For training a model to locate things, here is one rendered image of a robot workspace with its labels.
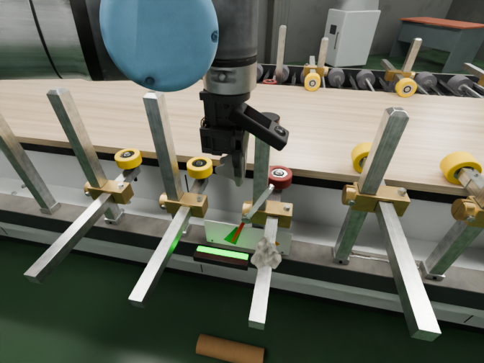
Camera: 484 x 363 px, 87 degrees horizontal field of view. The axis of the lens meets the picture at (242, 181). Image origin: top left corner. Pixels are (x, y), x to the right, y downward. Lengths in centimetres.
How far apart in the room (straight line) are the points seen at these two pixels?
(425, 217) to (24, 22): 105
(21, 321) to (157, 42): 172
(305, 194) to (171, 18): 78
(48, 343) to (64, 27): 157
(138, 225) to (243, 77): 67
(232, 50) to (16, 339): 167
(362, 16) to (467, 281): 500
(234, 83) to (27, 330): 162
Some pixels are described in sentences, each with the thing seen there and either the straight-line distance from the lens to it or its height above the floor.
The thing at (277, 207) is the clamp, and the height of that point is 87.
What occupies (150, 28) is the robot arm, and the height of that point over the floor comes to 133.
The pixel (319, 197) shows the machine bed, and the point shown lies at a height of 75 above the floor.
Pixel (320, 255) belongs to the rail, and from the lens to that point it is 84.
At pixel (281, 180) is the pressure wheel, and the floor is 91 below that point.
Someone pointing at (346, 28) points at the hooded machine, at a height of 70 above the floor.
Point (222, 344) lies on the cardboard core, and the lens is 135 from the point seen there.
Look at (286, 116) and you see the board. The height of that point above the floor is 90.
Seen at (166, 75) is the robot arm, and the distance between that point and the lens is 23.
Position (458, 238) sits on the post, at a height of 87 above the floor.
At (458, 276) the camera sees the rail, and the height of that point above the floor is 70.
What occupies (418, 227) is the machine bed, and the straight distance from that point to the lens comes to 109.
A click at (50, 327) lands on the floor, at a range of 174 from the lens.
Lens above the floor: 136
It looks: 39 degrees down
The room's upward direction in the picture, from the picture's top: straight up
